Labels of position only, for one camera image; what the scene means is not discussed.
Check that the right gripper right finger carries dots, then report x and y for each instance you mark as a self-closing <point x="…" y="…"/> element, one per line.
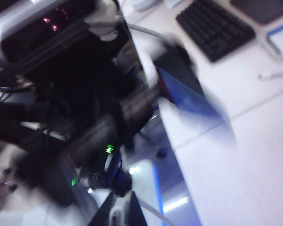
<point x="138" y="214"/>

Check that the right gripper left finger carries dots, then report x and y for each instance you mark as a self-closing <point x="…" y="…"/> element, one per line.
<point x="103" y="212"/>

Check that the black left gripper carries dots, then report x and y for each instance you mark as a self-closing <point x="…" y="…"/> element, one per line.
<point x="163" y="88"/>

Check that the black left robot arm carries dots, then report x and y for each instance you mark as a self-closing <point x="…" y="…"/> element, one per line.
<point x="96" y="131"/>

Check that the black keyboard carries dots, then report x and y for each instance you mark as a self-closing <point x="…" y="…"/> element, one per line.
<point x="214" y="28"/>

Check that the white video adapter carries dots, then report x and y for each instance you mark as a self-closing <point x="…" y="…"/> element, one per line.
<point x="265" y="76"/>

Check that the white plastic part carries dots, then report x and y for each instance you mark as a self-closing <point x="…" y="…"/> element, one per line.
<point x="103" y="23"/>

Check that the dark grey pad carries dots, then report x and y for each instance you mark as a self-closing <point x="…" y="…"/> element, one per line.
<point x="261" y="9"/>

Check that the white printed box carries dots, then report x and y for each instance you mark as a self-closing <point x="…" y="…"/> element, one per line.
<point x="281" y="37"/>

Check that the black silver equipment case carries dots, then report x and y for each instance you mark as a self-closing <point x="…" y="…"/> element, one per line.
<point x="37" y="30"/>

